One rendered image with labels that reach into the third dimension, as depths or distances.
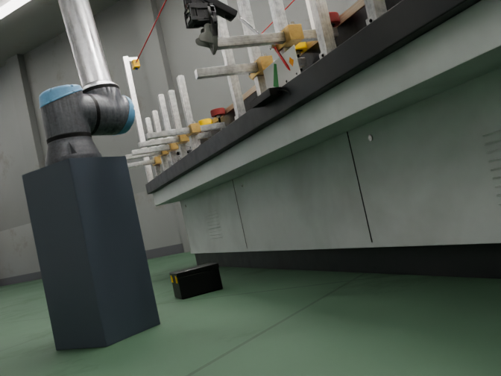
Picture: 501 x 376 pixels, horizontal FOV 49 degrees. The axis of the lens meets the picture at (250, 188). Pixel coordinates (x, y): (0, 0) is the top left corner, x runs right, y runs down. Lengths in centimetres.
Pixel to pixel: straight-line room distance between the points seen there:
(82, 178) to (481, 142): 118
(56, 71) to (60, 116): 685
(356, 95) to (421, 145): 26
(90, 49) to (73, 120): 33
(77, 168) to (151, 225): 566
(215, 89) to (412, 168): 518
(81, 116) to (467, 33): 127
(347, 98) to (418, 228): 47
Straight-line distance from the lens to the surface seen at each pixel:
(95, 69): 213
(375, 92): 149
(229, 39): 176
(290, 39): 181
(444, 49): 128
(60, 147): 193
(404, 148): 174
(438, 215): 168
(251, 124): 213
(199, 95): 688
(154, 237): 745
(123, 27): 784
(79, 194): 181
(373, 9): 145
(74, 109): 196
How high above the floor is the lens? 31
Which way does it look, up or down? 3 degrees up
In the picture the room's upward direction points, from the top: 12 degrees counter-clockwise
